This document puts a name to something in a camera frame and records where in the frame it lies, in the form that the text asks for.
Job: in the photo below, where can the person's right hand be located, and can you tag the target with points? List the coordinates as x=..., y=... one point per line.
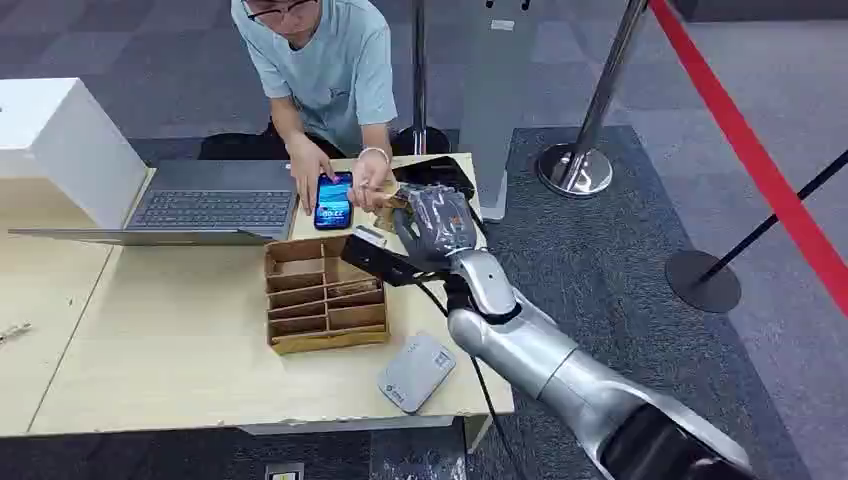
x=308, y=169

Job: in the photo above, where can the dark floor mat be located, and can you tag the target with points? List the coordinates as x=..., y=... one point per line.
x=609, y=278

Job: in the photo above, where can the person's left hand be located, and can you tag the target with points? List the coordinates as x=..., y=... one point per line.
x=370, y=179

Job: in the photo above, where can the red barrier belt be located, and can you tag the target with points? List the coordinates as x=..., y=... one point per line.
x=748, y=152

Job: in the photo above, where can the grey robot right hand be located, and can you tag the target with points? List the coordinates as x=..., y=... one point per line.
x=434, y=222

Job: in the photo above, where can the black router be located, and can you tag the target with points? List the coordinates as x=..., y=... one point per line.
x=430, y=171

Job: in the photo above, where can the wooden card box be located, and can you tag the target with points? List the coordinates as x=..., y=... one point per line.
x=318, y=305

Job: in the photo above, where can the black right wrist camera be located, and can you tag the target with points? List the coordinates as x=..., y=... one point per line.
x=381, y=262

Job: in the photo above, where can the small tan card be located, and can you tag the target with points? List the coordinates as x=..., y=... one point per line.
x=387, y=208

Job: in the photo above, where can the black smartphone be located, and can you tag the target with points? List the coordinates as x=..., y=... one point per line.
x=332, y=202

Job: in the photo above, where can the small pale desk object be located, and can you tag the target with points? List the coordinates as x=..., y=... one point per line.
x=14, y=331

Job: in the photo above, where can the floor power socket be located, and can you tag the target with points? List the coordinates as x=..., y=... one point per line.
x=285, y=472

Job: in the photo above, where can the person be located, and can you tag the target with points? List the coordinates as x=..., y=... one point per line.
x=331, y=73

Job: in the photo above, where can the black stanchion post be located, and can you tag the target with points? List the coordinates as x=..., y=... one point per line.
x=702, y=281

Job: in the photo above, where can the clear plastic bag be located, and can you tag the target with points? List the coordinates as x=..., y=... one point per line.
x=430, y=469

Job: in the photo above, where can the white box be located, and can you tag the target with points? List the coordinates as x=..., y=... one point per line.
x=60, y=132

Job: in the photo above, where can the chrome stanchion post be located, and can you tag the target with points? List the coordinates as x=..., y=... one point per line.
x=583, y=159

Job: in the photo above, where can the grey laptop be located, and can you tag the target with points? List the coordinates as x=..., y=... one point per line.
x=212, y=205

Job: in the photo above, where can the dark-based stanchion post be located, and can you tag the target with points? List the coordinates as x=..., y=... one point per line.
x=419, y=79

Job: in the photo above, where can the grey floor stand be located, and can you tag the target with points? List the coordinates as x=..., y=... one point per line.
x=493, y=99

